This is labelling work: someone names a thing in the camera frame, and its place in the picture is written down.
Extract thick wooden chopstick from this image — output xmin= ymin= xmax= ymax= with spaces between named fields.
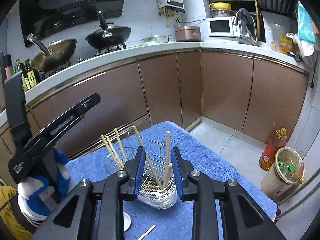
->
xmin=100 ymin=135 xmax=123 ymax=170
xmin=105 ymin=136 xmax=124 ymax=167
xmin=163 ymin=131 xmax=171 ymax=187
xmin=132 ymin=125 xmax=163 ymax=189

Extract thin pale chopstick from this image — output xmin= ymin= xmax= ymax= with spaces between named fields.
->
xmin=114 ymin=128 xmax=127 ymax=163
xmin=137 ymin=225 xmax=156 ymax=240
xmin=163 ymin=163 xmax=172 ymax=187

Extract brown kitchen base cabinets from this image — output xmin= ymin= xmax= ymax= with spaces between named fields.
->
xmin=0 ymin=48 xmax=309 ymax=188

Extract chrome kitchen faucet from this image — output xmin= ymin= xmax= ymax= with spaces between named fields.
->
xmin=232 ymin=8 xmax=259 ymax=47

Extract blue white gloved left hand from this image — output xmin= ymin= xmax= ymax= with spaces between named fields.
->
xmin=17 ymin=150 xmax=74 ymax=228

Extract white ceramic soup spoon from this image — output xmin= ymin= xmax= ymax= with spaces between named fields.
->
xmin=123 ymin=212 xmax=131 ymax=232

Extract blue terry towel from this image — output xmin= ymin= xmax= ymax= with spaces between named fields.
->
xmin=67 ymin=122 xmax=284 ymax=239

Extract olive oil bottle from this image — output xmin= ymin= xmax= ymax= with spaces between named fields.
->
xmin=25 ymin=59 xmax=38 ymax=88

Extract beige trash bin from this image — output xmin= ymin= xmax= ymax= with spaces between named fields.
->
xmin=260 ymin=146 xmax=306 ymax=200

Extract clear plastic drip cup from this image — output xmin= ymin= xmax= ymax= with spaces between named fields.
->
xmin=104 ymin=146 xmax=180 ymax=210

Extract cooking oil bottle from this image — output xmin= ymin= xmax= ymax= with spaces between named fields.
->
xmin=259 ymin=127 xmax=287 ymax=171

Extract brass coloured wok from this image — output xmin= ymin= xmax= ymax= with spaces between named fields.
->
xmin=27 ymin=34 xmax=77 ymax=73

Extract black wok with lid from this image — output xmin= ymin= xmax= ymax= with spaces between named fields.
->
xmin=85 ymin=9 xmax=131 ymax=51

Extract black range hood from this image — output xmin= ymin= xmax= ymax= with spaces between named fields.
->
xmin=19 ymin=0 xmax=124 ymax=40

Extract steel bowl on counter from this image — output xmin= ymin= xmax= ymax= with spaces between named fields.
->
xmin=142 ymin=35 xmax=170 ymax=43

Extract yellow detergent bottle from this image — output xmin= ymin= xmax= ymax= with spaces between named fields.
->
xmin=279 ymin=31 xmax=293 ymax=54

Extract white plastic bag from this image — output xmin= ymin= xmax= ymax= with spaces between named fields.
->
xmin=286 ymin=33 xmax=317 ymax=67

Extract white microwave oven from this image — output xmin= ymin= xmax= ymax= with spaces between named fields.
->
xmin=206 ymin=16 xmax=240 ymax=37

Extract teal hanging cloth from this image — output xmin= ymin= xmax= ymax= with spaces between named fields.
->
xmin=297 ymin=1 xmax=317 ymax=44

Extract yellow lidded pot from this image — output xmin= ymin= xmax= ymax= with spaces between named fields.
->
xmin=209 ymin=2 xmax=235 ymax=17

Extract metal wire utensil basket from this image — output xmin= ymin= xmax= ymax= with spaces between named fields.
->
xmin=124 ymin=126 xmax=178 ymax=210

